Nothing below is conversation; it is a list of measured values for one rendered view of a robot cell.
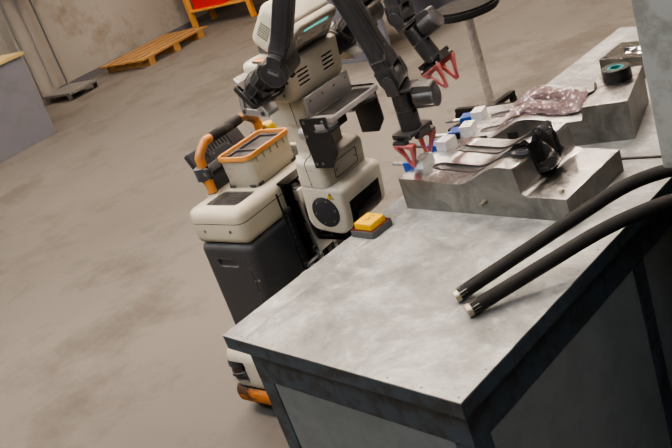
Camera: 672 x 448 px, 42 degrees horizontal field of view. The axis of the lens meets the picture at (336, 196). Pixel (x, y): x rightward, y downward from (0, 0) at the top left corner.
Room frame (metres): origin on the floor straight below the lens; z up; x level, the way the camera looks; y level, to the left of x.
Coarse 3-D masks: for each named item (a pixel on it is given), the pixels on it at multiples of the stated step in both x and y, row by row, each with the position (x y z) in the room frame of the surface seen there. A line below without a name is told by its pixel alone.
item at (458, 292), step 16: (576, 208) 1.63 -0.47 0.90; (592, 208) 1.62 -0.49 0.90; (560, 224) 1.62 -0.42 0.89; (576, 224) 1.62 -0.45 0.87; (528, 240) 1.62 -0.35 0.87; (544, 240) 1.61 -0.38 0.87; (512, 256) 1.61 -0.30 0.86; (528, 256) 1.61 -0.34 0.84; (480, 272) 1.61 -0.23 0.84; (496, 272) 1.60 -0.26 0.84; (464, 288) 1.60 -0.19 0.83; (480, 288) 1.60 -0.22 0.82
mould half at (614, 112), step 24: (600, 72) 2.37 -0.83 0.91; (600, 96) 2.19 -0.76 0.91; (624, 96) 2.13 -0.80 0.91; (480, 120) 2.47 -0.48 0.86; (504, 120) 2.39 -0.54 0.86; (528, 120) 2.24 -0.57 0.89; (552, 120) 2.21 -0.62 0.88; (576, 120) 2.17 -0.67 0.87; (600, 120) 2.14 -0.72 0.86; (624, 120) 2.10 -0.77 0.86; (576, 144) 2.18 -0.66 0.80
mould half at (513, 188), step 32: (448, 160) 2.16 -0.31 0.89; (480, 160) 2.10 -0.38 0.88; (512, 160) 1.91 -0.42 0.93; (576, 160) 1.96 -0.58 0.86; (608, 160) 1.90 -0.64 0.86; (416, 192) 2.12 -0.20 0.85; (448, 192) 2.03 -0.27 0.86; (480, 192) 1.96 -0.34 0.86; (512, 192) 1.88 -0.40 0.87; (544, 192) 1.84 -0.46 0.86; (576, 192) 1.80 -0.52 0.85
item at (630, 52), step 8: (616, 48) 2.65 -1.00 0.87; (624, 48) 2.63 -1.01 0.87; (632, 48) 2.62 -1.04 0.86; (608, 56) 2.60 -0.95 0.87; (616, 56) 2.58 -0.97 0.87; (624, 56) 2.55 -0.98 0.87; (632, 56) 2.52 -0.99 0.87; (640, 56) 2.50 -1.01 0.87; (600, 64) 2.60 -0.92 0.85; (608, 64) 2.58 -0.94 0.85; (632, 64) 2.52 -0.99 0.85; (640, 64) 2.50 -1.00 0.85
